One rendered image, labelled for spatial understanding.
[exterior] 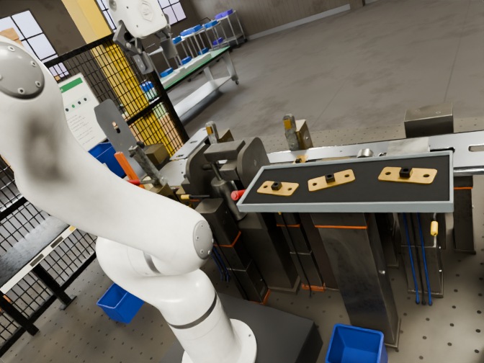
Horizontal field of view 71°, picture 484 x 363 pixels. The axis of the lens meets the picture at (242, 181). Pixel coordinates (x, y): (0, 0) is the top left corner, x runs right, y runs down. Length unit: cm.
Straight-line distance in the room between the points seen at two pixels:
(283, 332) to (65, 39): 868
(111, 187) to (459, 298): 85
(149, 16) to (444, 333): 95
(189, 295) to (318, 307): 45
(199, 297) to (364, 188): 38
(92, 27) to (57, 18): 730
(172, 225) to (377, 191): 34
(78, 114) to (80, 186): 124
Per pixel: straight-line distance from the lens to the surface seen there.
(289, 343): 88
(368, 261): 72
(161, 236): 57
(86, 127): 172
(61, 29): 919
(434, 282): 99
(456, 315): 100
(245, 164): 81
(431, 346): 95
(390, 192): 59
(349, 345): 95
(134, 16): 75
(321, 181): 65
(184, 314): 72
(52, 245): 138
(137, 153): 115
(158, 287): 72
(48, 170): 46
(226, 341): 82
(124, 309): 132
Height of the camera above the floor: 152
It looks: 28 degrees down
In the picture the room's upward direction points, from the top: 24 degrees counter-clockwise
